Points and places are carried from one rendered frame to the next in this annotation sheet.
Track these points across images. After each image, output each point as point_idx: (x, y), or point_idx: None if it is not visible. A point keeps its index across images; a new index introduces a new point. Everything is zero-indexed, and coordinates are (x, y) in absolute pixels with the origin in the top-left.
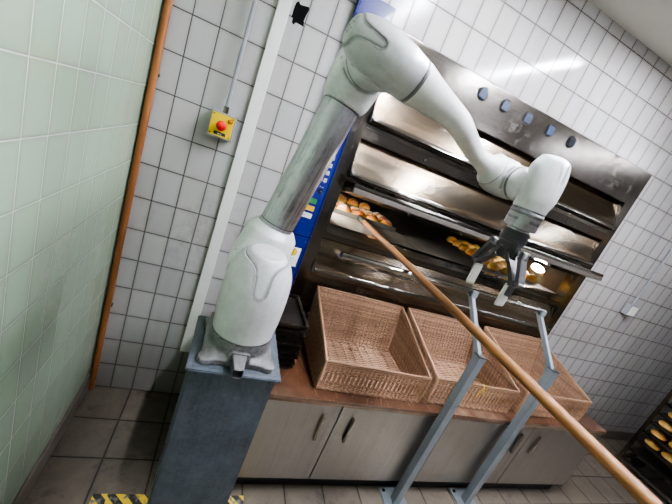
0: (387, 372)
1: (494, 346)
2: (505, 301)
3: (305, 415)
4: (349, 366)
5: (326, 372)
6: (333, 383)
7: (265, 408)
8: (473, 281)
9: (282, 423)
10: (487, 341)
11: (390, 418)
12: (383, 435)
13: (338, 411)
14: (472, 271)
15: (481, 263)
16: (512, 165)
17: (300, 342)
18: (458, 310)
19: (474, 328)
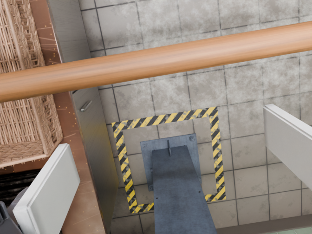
0: (20, 50)
1: (254, 55)
2: (286, 112)
3: (86, 130)
4: (39, 119)
5: (52, 141)
6: (54, 120)
7: (95, 174)
8: (68, 155)
9: (93, 145)
10: (227, 62)
11: (54, 14)
12: (63, 12)
13: (74, 96)
14: (64, 217)
15: (11, 219)
16: None
17: (21, 189)
18: (67, 84)
19: (165, 73)
